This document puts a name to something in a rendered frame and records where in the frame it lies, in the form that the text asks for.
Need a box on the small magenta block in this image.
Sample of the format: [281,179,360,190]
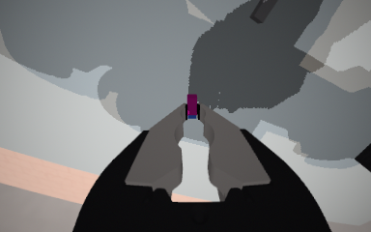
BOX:
[187,94,197,115]

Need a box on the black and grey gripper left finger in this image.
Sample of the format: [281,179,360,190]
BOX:
[72,103,187,232]

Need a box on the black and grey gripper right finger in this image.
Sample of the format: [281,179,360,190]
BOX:
[197,102,331,232]

